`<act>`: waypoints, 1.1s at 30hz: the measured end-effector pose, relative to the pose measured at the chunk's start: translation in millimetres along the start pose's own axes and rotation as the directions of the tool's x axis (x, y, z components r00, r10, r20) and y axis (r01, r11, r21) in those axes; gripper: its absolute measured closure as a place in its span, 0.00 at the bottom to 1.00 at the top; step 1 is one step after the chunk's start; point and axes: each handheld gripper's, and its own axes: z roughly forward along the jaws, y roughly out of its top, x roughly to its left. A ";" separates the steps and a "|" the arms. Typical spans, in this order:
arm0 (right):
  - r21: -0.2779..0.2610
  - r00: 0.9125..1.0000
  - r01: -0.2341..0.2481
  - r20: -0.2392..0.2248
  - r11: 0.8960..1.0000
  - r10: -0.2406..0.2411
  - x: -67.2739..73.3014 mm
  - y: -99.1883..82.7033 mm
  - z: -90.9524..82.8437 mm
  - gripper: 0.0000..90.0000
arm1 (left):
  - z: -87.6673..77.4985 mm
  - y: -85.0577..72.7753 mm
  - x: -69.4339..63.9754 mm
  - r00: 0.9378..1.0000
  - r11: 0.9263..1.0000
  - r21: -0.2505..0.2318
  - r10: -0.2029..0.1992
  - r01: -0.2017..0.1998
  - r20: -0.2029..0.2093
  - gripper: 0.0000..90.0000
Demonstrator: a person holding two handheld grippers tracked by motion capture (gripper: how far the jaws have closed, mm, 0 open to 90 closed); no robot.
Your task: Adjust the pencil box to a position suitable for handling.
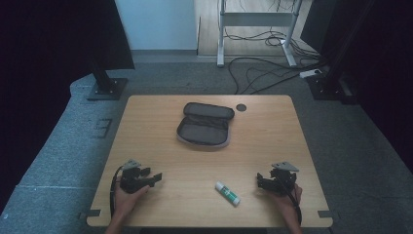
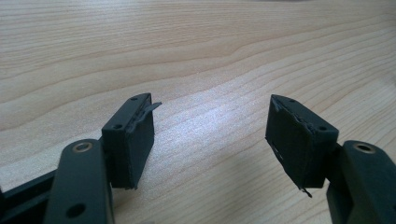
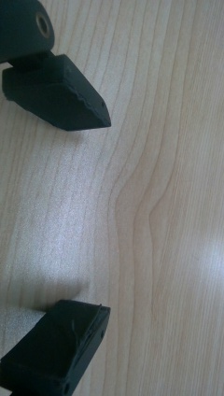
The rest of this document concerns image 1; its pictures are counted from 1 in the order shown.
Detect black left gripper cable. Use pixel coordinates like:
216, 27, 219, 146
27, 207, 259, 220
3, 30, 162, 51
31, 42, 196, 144
109, 165, 126, 219

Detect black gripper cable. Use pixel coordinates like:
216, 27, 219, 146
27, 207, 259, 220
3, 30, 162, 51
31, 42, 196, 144
109, 165, 126, 219
282, 176, 303, 226

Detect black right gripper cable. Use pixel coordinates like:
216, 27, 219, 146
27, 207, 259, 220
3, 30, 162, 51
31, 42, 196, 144
282, 176, 303, 226

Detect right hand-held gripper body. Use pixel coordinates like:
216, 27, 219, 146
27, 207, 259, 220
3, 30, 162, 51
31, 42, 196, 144
268, 161, 300, 197

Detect black floor cables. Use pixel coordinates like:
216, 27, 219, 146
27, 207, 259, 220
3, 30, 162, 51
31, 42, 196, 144
223, 25, 329, 96

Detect person's left hand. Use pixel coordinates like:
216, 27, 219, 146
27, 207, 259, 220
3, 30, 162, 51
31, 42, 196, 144
113, 176, 151, 220

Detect black pencil case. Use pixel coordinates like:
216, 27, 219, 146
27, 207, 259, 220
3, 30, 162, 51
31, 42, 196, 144
175, 101, 236, 151

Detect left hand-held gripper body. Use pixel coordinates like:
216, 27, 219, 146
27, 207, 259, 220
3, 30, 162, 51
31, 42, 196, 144
119, 158, 151, 195

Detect white power strip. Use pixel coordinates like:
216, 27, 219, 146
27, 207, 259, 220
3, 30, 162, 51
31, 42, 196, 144
298, 68, 323, 79

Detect grey floor socket cover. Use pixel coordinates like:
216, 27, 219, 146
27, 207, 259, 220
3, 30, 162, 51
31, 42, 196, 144
91, 117, 114, 139

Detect person's right hand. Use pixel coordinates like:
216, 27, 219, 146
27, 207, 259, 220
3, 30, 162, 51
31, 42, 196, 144
268, 183, 304, 223

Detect black stand with base plate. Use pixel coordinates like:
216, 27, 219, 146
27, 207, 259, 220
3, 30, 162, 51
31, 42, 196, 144
86, 59, 130, 101
306, 0, 378, 105

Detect white green glue stick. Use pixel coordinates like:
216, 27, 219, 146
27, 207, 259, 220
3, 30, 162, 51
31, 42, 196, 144
214, 180, 242, 208

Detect dark curtain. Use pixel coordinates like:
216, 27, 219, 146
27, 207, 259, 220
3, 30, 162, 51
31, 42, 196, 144
0, 0, 136, 214
300, 0, 413, 174

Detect white metal desk frame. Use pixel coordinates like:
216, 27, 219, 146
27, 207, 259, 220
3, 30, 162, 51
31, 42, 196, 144
216, 0, 304, 68

